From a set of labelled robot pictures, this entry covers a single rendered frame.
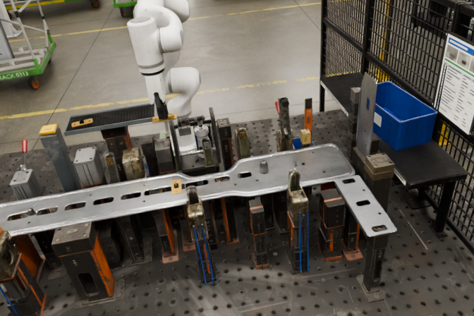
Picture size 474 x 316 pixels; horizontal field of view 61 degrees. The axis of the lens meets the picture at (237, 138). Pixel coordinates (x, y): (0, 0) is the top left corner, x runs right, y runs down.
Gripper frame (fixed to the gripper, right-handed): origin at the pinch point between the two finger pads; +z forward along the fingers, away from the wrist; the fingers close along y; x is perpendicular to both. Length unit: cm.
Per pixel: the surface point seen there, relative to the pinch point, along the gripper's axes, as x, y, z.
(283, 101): 44.1, -12.7, 10.5
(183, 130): 4.4, -13.4, 16.5
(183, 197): 1.2, 8.7, 31.4
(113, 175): -25.7, -8.2, 29.2
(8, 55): -222, -382, 91
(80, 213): -35.8, 9.1, 30.8
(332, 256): 53, 22, 61
